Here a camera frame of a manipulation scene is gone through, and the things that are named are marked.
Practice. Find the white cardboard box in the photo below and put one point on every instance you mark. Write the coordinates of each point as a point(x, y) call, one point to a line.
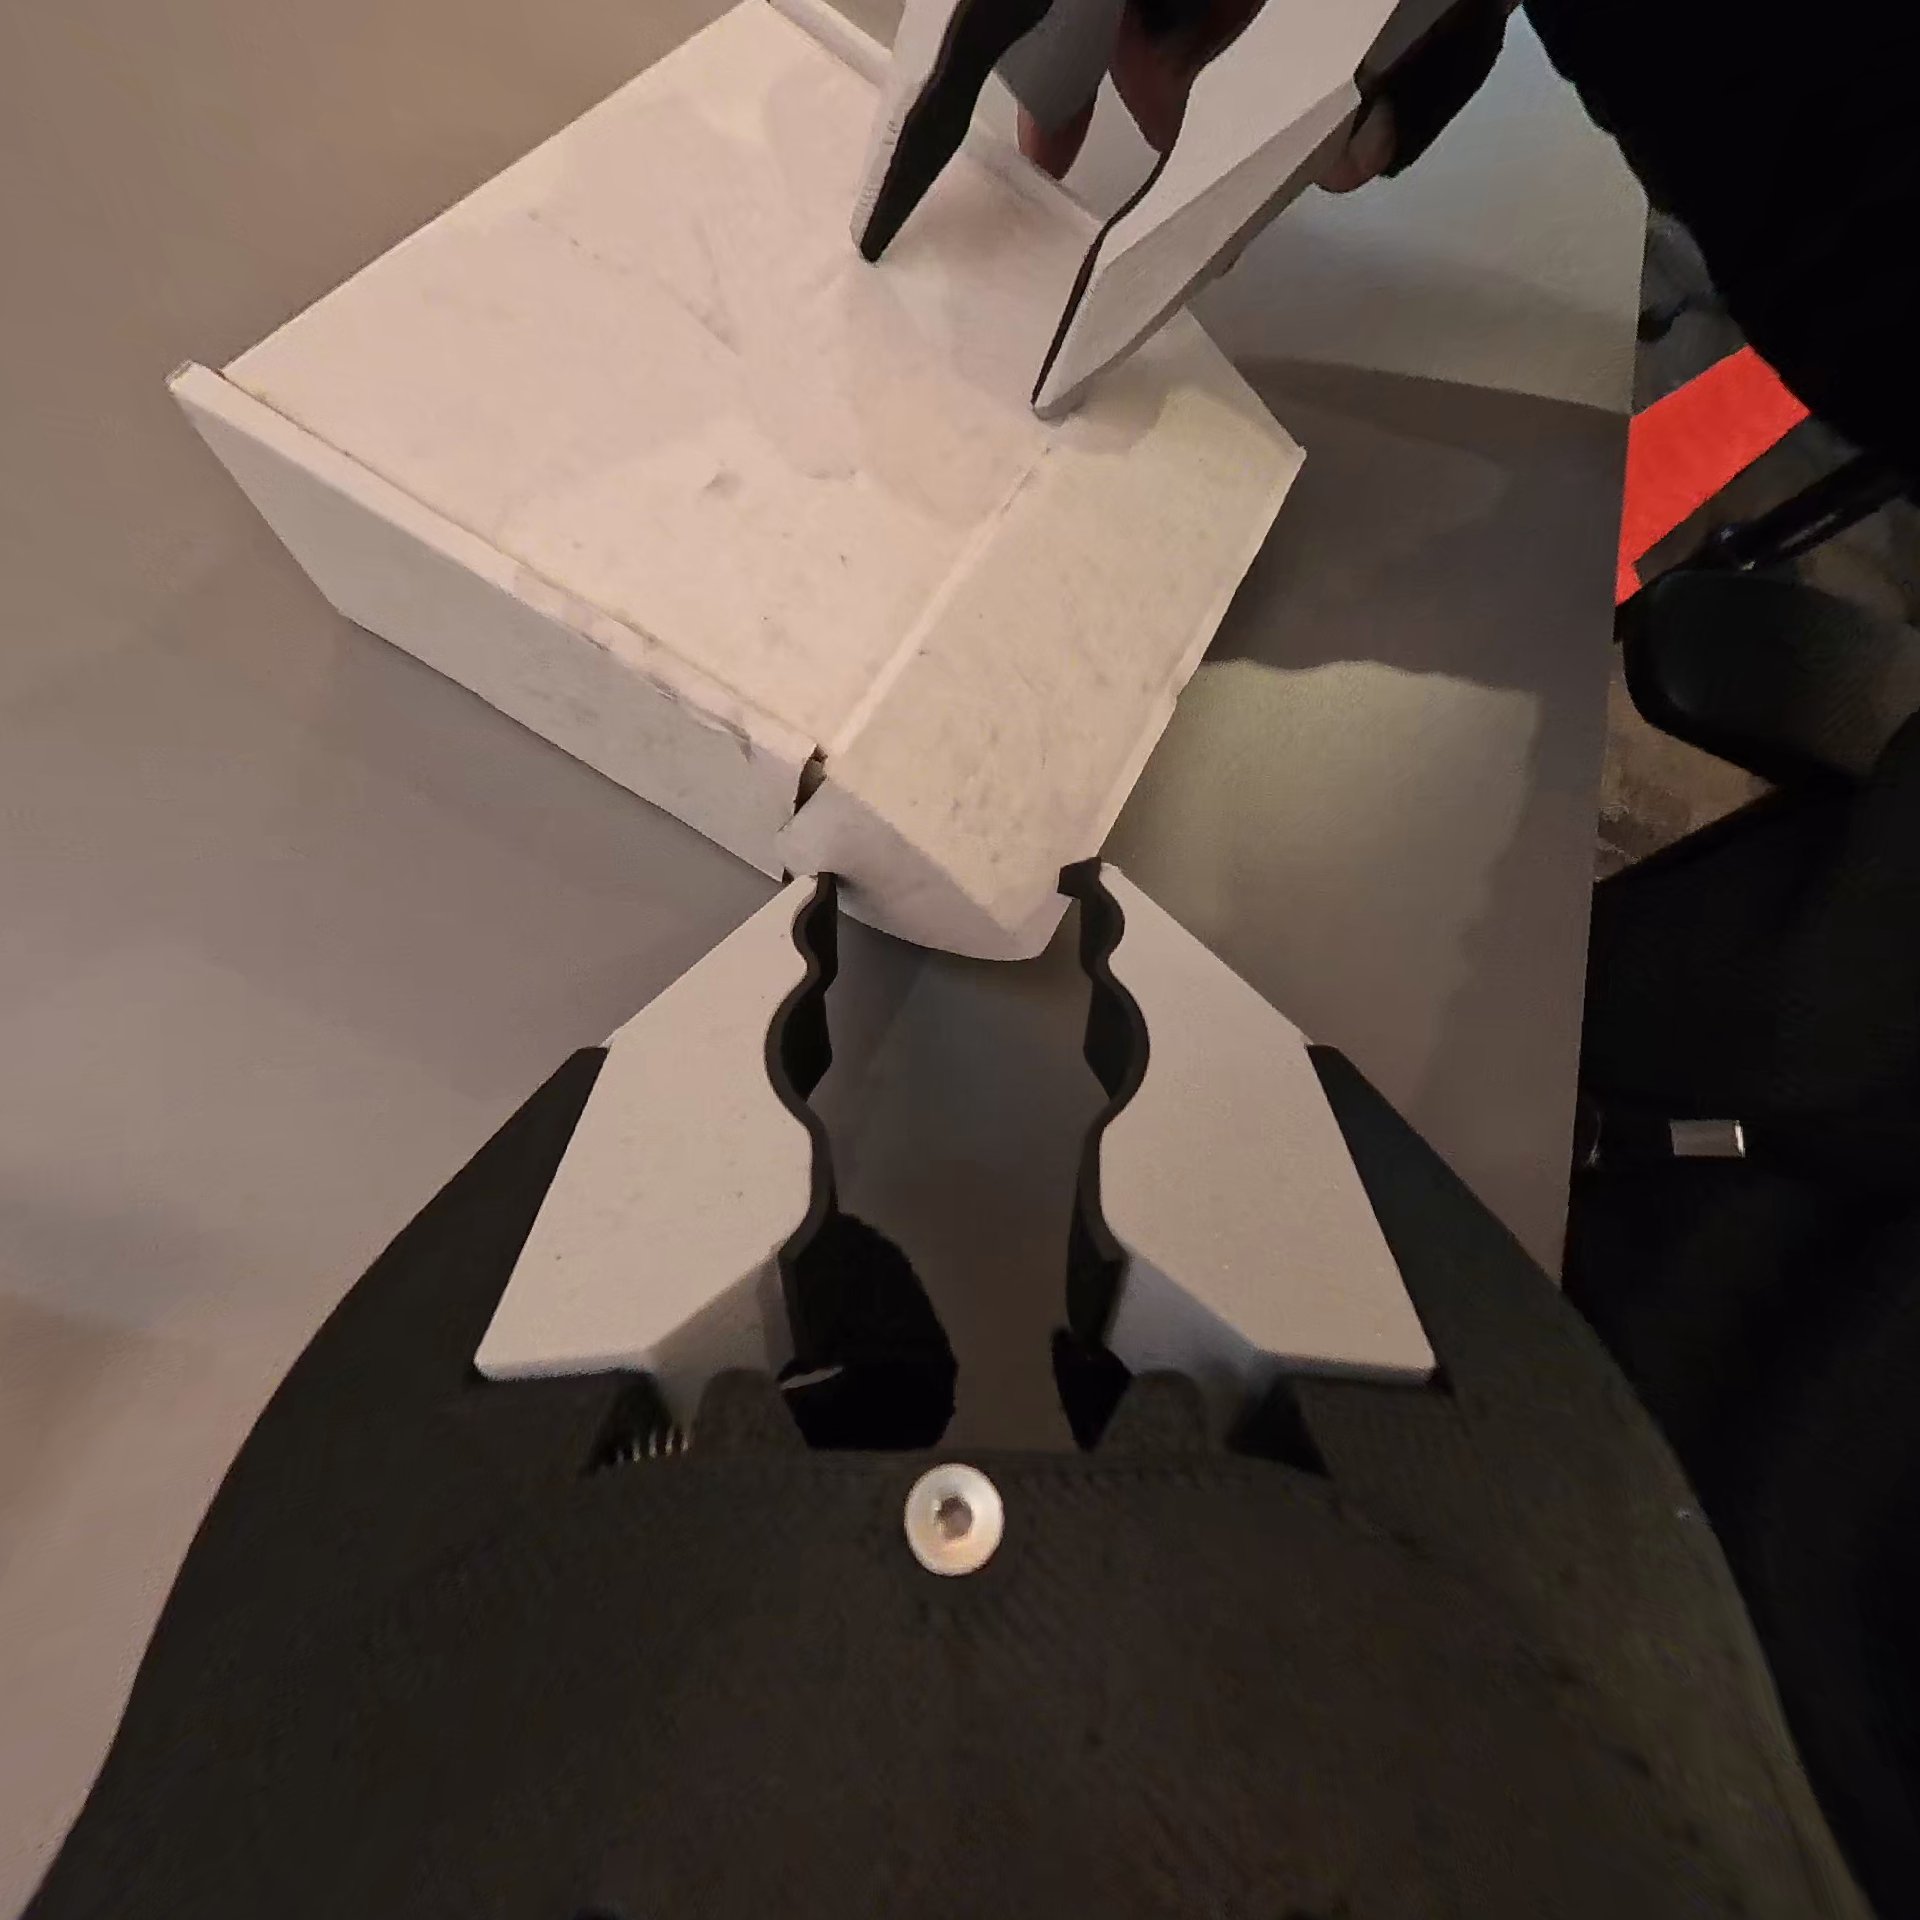
point(675, 452)

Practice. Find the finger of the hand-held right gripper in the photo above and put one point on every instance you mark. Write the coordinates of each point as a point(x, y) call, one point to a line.
point(1243, 182)
point(900, 91)

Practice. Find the person's right forearm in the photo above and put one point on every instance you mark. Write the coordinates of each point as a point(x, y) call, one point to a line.
point(1723, 149)

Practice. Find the orange office chair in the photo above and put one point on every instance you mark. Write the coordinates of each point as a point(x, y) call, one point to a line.
point(1694, 452)

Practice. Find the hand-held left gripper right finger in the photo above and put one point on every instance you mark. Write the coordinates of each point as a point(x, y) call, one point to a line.
point(1243, 1201)

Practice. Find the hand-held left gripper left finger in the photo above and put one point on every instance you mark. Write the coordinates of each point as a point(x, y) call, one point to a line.
point(660, 1201)

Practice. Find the person's right hand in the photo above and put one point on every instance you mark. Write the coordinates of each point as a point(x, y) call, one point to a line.
point(1155, 77)

